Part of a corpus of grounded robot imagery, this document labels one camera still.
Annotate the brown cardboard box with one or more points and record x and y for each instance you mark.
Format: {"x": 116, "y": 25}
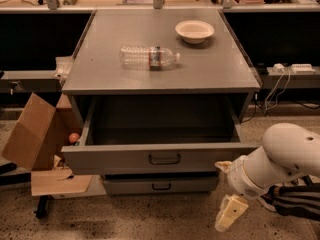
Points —
{"x": 36, "y": 142}

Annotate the clear plastic water bottle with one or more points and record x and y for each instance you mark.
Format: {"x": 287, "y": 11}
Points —
{"x": 151, "y": 58}

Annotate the grey top drawer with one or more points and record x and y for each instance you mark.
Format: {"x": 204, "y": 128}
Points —
{"x": 150, "y": 134}

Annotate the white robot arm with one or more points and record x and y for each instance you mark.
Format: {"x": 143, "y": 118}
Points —
{"x": 288, "y": 152}

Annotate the grey drawer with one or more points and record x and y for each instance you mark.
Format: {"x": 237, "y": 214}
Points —
{"x": 162, "y": 184}
{"x": 150, "y": 134}

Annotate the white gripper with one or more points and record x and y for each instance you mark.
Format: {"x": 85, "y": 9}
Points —
{"x": 239, "y": 178}

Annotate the grey bottom drawer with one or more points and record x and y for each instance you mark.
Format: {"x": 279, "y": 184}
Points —
{"x": 162, "y": 184}

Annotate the grey metal cabinet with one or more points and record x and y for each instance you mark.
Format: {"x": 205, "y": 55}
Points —
{"x": 215, "y": 66}

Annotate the red black sneaker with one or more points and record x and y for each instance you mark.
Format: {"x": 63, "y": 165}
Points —
{"x": 266, "y": 202}

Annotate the white power strip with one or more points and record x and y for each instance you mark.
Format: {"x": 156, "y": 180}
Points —
{"x": 302, "y": 68}

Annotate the pink ball toy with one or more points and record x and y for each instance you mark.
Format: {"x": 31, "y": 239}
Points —
{"x": 73, "y": 138}

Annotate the white paper bowl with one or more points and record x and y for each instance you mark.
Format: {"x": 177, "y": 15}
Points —
{"x": 194, "y": 31}

